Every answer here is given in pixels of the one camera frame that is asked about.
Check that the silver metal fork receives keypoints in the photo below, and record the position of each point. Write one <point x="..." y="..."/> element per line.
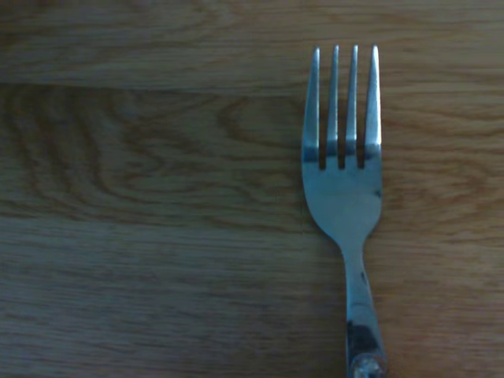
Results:
<point x="342" y="197"/>

